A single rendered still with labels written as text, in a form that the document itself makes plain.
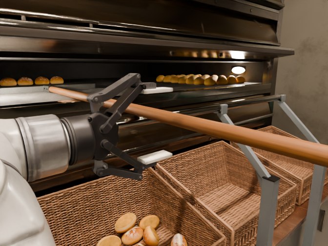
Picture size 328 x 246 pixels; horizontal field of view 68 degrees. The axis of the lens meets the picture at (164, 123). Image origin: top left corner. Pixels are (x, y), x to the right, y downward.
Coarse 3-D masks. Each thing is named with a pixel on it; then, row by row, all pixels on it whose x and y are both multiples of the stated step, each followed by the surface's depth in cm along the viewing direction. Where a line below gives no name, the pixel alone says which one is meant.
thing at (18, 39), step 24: (0, 48) 76; (24, 48) 79; (48, 48) 82; (72, 48) 85; (96, 48) 89; (120, 48) 93; (144, 48) 98; (168, 48) 103; (192, 48) 108; (216, 48) 117; (240, 48) 130
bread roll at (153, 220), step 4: (148, 216) 110; (152, 216) 110; (156, 216) 111; (144, 220) 108; (148, 220) 108; (152, 220) 109; (156, 220) 110; (140, 224) 107; (144, 224) 107; (148, 224) 108; (152, 224) 109; (156, 224) 109; (144, 228) 106
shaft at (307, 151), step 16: (80, 96) 93; (128, 112) 69; (144, 112) 63; (160, 112) 59; (192, 128) 51; (208, 128) 47; (224, 128) 45; (240, 128) 43; (256, 144) 40; (272, 144) 38; (288, 144) 36; (304, 144) 35; (320, 144) 34; (304, 160) 35; (320, 160) 33
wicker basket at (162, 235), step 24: (72, 192) 95; (96, 192) 101; (120, 192) 107; (168, 192) 106; (48, 216) 89; (72, 216) 94; (96, 216) 100; (120, 216) 106; (192, 216) 97; (72, 240) 93; (96, 240) 99; (168, 240) 104; (192, 240) 98; (216, 240) 88
